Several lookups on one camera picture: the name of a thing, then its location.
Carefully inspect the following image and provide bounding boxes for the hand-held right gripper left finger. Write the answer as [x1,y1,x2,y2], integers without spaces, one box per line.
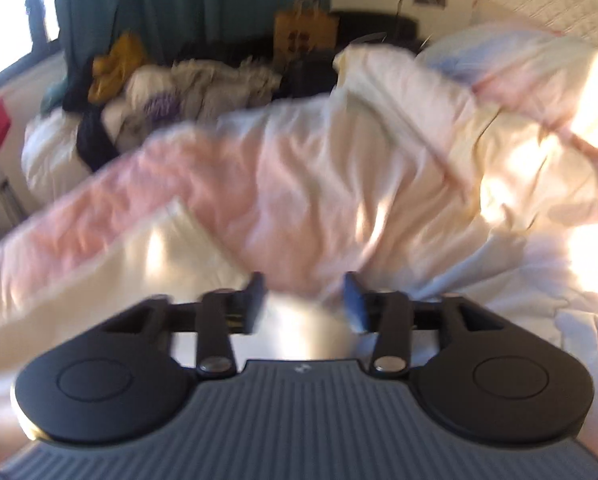
[99,272,268,380]

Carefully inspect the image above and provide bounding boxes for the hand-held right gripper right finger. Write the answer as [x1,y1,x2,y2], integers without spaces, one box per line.
[343,271,502,379]

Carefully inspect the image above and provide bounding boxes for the cream pants with striped trim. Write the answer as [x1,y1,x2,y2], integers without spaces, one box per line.
[0,205,352,376]

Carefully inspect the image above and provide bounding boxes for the pastel tie-dye bed blanket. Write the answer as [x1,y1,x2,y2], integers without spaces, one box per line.
[0,0,598,466]

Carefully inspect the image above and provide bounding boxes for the grey white garment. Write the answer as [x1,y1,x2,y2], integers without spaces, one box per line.
[104,57,282,146]

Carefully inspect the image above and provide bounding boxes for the dark garment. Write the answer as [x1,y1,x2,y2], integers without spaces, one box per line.
[61,55,122,171]

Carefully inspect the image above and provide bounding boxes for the white duvet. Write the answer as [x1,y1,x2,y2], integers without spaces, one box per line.
[21,110,104,196]

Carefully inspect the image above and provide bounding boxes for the mustard yellow garment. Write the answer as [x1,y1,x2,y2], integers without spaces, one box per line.
[88,32,150,103]

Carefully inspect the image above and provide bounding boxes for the brown paper bag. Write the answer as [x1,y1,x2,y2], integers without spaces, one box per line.
[273,7,340,61]

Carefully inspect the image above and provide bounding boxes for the black chair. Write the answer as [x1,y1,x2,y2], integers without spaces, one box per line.
[284,7,430,101]

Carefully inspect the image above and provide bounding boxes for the teal curtain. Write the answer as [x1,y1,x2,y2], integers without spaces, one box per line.
[54,0,332,61]

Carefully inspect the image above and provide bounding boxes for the black framed window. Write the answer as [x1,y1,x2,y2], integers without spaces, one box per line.
[0,0,62,91]

